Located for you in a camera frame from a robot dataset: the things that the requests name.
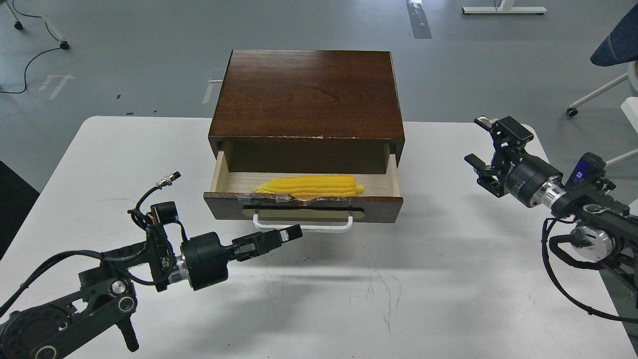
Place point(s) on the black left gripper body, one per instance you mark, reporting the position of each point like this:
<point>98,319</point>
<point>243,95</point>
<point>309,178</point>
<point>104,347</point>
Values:
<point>206,260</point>

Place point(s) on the dark wooden cabinet box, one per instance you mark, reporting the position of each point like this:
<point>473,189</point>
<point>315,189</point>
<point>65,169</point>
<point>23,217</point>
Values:
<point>326,111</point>

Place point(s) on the wooden drawer with white handle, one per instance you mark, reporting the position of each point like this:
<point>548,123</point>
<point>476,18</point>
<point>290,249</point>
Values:
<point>230,198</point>

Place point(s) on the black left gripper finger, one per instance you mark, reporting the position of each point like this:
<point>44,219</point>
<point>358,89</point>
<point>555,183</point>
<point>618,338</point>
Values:
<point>252,250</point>
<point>273,237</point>

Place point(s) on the yellow toy corn cob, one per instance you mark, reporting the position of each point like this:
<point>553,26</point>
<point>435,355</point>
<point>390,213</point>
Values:
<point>310,187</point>

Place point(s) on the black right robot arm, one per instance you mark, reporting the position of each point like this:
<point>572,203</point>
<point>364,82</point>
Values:
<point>588,229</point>

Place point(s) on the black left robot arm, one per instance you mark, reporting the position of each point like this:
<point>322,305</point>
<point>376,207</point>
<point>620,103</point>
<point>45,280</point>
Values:
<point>107,296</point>

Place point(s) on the blue office chair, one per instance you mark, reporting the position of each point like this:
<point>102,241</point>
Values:
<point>619,47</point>

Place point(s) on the grey floor tape strip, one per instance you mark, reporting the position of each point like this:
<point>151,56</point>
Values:
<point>418,19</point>

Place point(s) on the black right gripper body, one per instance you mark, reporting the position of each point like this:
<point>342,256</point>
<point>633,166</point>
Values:
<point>531,180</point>

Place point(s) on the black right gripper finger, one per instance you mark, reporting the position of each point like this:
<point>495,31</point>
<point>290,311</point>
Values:
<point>509,139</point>
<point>487,175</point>

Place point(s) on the white desk foot bar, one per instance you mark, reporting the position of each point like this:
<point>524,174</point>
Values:
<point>504,7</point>

